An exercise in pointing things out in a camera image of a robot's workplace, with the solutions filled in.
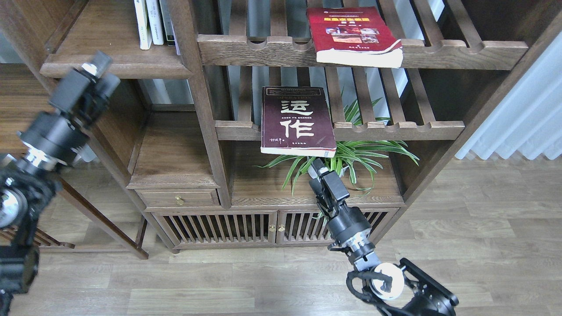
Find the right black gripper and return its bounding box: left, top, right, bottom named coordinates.
left=309, top=158, right=374, bottom=253

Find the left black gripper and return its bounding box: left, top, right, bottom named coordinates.
left=20, top=51, right=120, bottom=169

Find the dark maroon book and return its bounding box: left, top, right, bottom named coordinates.
left=260, top=86, right=336, bottom=158

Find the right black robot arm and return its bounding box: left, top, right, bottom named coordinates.
left=309, top=158, right=458, bottom=316

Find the spider plant in white pot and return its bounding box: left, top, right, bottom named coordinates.
left=255, top=92, right=420, bottom=220

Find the wooden side furniture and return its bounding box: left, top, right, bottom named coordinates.
left=0, top=64, right=84, bottom=251

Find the pale purple upright book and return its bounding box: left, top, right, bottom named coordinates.
left=171, top=24, right=181, bottom=56

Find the white spine upright book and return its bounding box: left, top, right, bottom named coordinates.
left=146, top=0, right=165, bottom=45

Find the dark wooden bookshelf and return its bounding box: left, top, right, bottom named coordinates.
left=1, top=0, right=561, bottom=252

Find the dark spine upright book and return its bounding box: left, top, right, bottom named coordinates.
left=159, top=0, right=175, bottom=46

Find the red cover book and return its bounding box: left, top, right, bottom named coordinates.
left=306, top=7, right=403, bottom=68

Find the white curtain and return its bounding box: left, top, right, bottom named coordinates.
left=455, top=35, right=562, bottom=160

